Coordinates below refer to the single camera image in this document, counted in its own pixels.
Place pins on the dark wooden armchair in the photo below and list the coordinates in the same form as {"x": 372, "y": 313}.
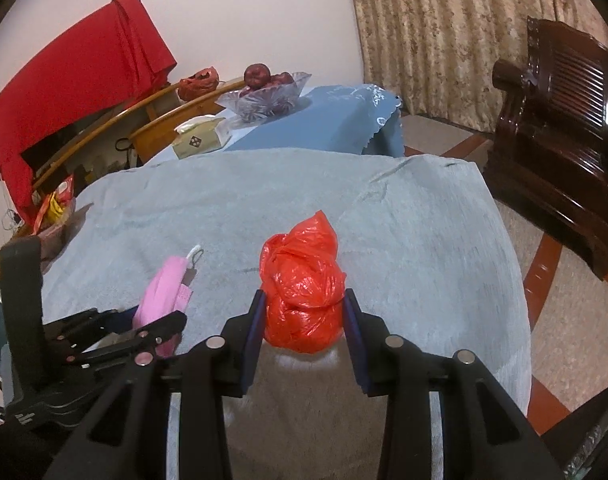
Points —
{"x": 558, "y": 150}

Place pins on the glass fruit bowl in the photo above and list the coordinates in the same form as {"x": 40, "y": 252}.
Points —
{"x": 269, "y": 100}

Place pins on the basket of snack packets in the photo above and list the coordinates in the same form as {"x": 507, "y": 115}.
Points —
{"x": 54, "y": 210}

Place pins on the blue tablecloth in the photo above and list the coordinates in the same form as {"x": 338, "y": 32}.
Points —
{"x": 324, "y": 120}

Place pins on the red mesh bag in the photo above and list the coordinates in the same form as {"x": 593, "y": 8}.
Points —
{"x": 198, "y": 85}

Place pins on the red plastic bag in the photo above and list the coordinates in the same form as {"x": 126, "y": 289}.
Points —
{"x": 299, "y": 280}

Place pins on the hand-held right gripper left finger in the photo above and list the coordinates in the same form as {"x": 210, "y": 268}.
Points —
{"x": 253, "y": 345}

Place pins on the red cloth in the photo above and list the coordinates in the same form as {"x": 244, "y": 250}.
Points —
{"x": 79, "y": 75}

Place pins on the dark red apple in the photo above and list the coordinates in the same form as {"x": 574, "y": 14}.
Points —
{"x": 257, "y": 77}

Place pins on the beige patterned curtain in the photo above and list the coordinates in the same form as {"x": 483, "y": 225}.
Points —
{"x": 458, "y": 40}

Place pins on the wooden chair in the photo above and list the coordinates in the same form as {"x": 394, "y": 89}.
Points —
{"x": 174, "y": 125}
{"x": 99, "y": 127}

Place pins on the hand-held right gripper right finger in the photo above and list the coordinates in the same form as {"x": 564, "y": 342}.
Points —
{"x": 356, "y": 347}

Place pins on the pink face mask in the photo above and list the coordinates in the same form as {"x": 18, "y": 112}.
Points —
{"x": 164, "y": 287}

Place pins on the tissue box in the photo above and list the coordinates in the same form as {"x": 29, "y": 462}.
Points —
{"x": 199, "y": 142}

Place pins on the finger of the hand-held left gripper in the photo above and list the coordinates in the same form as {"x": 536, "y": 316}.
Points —
{"x": 144, "y": 334}
{"x": 99, "y": 317}

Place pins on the grey blanket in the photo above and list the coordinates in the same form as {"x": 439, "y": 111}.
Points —
{"x": 383, "y": 220}

